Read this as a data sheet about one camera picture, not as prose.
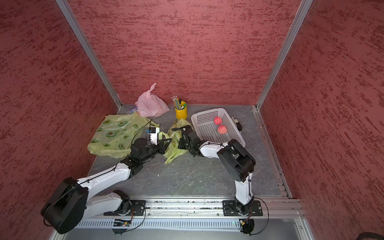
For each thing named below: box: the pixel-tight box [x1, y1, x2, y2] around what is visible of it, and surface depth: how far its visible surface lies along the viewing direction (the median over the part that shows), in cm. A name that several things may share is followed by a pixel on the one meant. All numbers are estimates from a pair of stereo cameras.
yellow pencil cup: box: [174, 101, 188, 120], surface depth 109 cm
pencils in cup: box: [171, 96, 187, 110], surface depth 108 cm
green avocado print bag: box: [87, 112, 160, 159], surface depth 101 cm
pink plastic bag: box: [135, 82, 170, 118], surface depth 105 cm
